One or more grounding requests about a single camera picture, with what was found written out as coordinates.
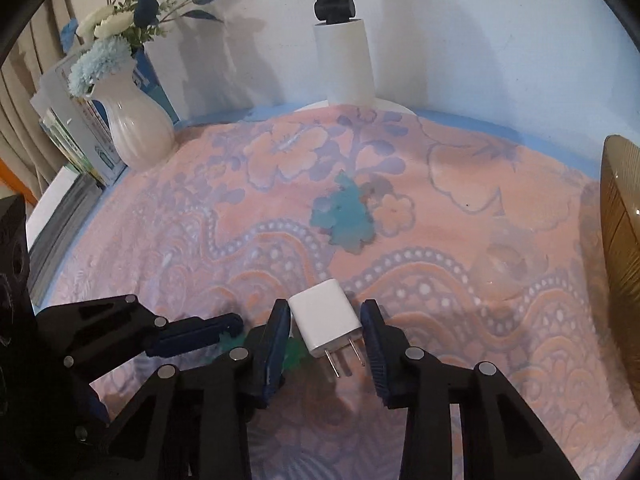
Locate brown ribbed glass bowl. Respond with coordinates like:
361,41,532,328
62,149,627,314
600,134,640,411

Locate blue and white artificial flowers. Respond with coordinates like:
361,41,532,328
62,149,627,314
60,0,226,98

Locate black pole clamp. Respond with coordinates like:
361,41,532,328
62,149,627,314
314,0,356,25

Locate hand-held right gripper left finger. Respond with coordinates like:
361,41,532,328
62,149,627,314
100,299,293,480

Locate green star toy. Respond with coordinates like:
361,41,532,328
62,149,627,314
215,330,311,376

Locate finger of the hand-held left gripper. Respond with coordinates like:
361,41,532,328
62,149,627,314
36,294,245,388

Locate flat stack of magazines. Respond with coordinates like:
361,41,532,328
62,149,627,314
25,165,106,308

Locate upright books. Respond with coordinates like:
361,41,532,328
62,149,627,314
30,50,181,188

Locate white lamp pole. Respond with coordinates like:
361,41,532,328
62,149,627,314
295,0,416,113

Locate teal translucent figurine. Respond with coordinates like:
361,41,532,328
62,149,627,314
310,171,377,256

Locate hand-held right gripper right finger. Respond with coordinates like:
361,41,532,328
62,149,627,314
360,299,583,480

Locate white ribbed vase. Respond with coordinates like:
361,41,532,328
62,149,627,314
87,55,177,171

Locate white charger plug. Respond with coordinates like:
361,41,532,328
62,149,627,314
287,277,366,378

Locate beige curtain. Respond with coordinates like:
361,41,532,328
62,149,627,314
0,0,81,206

